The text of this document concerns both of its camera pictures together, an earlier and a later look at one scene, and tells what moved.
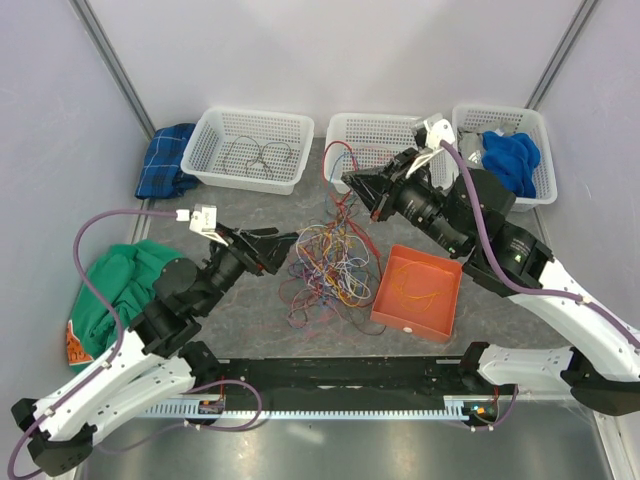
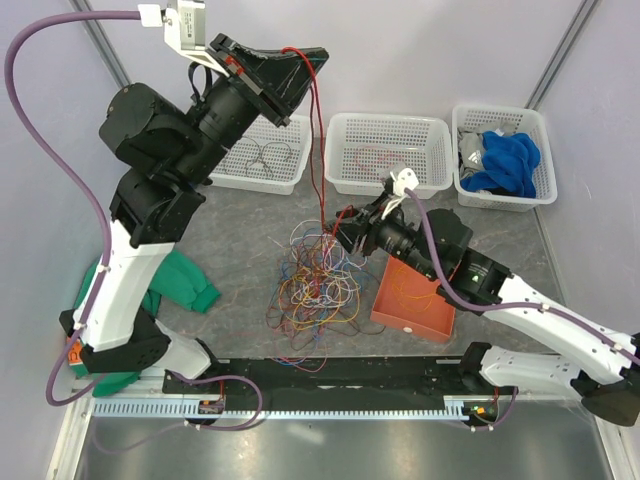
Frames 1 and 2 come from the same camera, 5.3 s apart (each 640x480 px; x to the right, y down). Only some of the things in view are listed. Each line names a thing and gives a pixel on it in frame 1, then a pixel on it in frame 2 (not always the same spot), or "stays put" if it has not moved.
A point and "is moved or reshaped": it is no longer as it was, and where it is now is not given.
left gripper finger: [273, 250] to [288, 78]
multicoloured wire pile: [336, 267] is moved or reshaped
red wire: [355, 162] to [317, 143]
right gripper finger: [371, 188] to [348, 234]
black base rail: [350, 377] stays put
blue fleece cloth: [513, 156] stays put
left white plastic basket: [252, 150] stays put
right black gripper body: [420, 202] to [396, 236]
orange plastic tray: [418, 293] stays put
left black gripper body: [231, 262] to [234, 102]
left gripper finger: [261, 231] to [286, 57]
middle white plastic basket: [359, 141] stays put
